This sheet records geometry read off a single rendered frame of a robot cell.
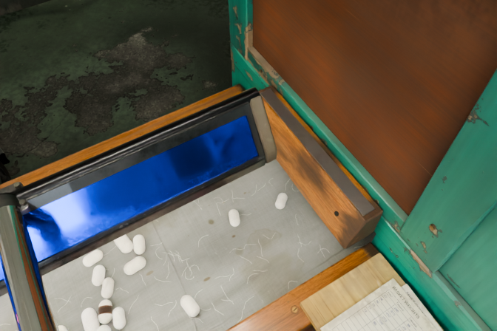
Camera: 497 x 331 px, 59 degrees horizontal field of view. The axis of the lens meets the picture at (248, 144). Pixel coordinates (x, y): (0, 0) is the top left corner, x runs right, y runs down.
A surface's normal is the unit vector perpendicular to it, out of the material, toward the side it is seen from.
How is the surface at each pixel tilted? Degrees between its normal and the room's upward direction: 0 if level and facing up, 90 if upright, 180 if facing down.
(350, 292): 0
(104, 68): 0
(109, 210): 58
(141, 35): 0
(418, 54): 90
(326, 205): 66
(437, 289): 90
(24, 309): 9
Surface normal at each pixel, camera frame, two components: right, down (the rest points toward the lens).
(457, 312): -0.86, 0.41
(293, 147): -0.79, 0.14
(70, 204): 0.43, 0.26
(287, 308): 0.00, -0.61
